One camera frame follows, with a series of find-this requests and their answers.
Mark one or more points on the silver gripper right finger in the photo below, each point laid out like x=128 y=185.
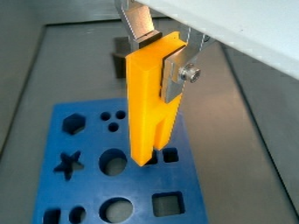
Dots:
x=179 y=68

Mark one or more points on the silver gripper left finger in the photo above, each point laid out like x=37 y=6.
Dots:
x=135 y=16

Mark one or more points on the yellow double-square peg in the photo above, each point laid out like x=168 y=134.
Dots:
x=151 y=116

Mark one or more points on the blue shape-sorting board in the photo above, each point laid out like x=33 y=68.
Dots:
x=91 y=182

